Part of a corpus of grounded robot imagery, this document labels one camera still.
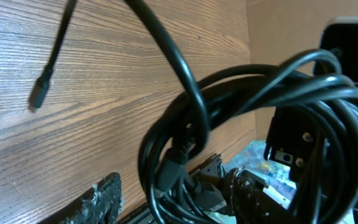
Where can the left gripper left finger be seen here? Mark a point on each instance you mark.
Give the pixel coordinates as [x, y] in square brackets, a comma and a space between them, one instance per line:
[99, 204]

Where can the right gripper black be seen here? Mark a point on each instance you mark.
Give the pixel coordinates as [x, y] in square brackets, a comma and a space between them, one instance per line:
[292, 137]

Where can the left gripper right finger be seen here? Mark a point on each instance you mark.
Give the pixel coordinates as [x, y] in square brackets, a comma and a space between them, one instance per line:
[251, 204]

